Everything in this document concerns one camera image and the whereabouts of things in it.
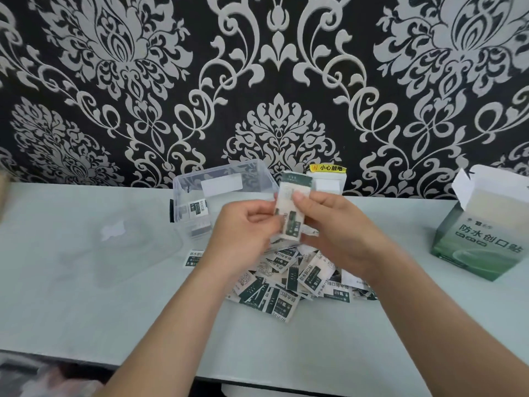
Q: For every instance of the person's left forearm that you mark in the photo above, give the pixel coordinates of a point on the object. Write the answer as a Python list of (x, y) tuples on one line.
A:
[(165, 339)]

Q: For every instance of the green white cardboard carton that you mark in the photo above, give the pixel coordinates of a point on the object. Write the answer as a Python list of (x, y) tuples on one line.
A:
[(479, 239)]

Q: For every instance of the person's right hand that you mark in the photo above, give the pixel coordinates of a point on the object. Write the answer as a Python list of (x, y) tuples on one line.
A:
[(347, 235)]

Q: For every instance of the small white green packet bundle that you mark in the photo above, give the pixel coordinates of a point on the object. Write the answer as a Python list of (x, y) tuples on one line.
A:
[(291, 186)]

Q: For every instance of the person's right forearm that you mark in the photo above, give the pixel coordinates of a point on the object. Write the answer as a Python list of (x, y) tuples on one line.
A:
[(446, 326)]

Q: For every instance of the crumpled plastic bag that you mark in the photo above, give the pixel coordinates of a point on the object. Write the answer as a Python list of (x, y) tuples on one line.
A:
[(49, 380)]

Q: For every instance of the pile of white green packets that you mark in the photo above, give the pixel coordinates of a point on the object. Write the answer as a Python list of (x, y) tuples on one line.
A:
[(281, 293)]

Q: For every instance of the clear plastic box lid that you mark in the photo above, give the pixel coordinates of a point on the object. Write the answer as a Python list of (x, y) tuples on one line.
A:
[(112, 231)]

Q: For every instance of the person's left hand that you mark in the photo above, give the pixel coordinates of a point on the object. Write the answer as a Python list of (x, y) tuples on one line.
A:
[(235, 239)]

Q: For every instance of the white wall socket yellow label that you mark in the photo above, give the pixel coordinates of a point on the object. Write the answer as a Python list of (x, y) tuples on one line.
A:
[(328, 181)]

